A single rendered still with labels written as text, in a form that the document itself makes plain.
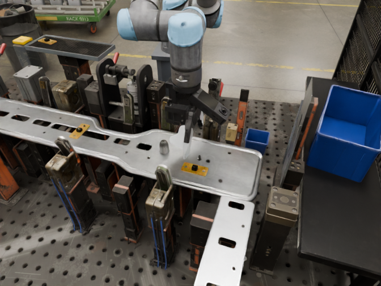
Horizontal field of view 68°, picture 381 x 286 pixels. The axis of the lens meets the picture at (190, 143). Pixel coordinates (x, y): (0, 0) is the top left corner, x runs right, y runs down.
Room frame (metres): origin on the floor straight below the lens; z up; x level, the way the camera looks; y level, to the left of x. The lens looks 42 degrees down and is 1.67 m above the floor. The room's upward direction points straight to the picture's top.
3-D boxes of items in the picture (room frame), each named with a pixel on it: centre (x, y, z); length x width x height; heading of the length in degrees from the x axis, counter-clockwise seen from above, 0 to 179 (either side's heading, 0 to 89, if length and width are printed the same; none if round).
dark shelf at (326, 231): (0.72, -0.50, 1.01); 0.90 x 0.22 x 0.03; 162
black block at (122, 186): (0.57, 0.21, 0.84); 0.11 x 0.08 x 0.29; 162
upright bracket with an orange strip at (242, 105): (0.78, -0.17, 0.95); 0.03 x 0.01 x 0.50; 72
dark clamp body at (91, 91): (1.01, 0.38, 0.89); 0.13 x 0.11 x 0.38; 162
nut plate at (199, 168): (0.62, -0.01, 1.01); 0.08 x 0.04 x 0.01; 71
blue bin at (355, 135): (0.71, -0.50, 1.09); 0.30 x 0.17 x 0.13; 152
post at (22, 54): (1.29, 0.77, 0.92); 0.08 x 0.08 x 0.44; 72
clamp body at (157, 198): (0.49, 0.09, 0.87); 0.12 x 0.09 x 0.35; 162
